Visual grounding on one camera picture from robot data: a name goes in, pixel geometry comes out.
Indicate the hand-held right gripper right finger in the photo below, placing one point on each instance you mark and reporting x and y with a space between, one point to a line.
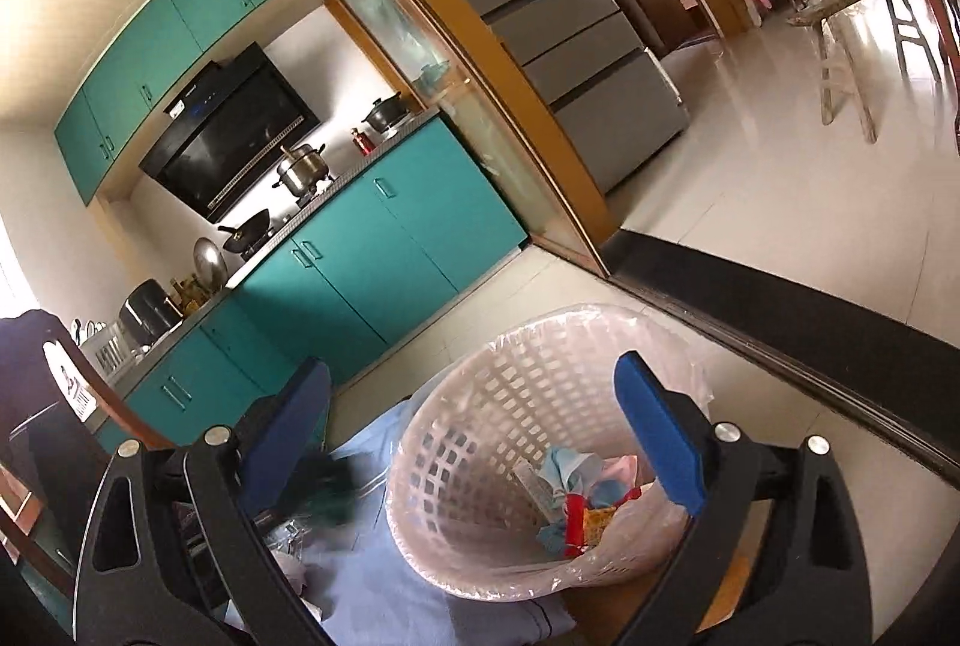
664 428

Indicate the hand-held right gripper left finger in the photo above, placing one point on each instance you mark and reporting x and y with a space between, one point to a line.
296 425

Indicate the red snack packet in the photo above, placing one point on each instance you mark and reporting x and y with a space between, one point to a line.
583 526

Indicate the white plastic lattice basket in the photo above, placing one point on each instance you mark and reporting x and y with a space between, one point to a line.
465 451

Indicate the white dish rack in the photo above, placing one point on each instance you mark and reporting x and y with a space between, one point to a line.
109 353

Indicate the dark wooden chair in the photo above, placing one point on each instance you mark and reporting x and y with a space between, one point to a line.
124 406

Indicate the silver white wrapper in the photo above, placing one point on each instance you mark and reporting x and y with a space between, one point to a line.
291 541

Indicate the black air fryer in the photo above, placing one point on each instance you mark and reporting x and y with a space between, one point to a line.
148 312

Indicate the teal lower kitchen cabinets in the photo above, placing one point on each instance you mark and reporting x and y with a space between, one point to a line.
360 271

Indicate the teal kitchen cabinets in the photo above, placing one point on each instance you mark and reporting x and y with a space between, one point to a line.
180 31
360 271

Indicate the steel pan lid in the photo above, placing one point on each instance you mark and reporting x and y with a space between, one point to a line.
210 262

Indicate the black wok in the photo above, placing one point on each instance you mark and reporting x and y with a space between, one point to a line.
247 233

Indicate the blue cloth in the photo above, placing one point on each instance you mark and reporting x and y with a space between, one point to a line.
390 601

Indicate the steel cooking pot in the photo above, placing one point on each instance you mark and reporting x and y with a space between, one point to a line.
300 174

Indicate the black range hood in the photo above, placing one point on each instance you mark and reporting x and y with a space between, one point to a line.
232 144

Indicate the red canister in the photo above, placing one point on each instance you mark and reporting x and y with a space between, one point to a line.
364 142

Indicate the black lidded pot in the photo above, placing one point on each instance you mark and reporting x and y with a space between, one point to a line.
386 114

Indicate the wood-framed glass partition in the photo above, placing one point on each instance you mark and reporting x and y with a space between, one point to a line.
525 114

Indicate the teal upper kitchen cabinets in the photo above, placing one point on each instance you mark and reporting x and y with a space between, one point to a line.
180 31

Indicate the grey refrigerator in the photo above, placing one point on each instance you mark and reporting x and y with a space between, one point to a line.
570 46

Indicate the wooden bench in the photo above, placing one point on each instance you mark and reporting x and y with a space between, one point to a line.
840 16

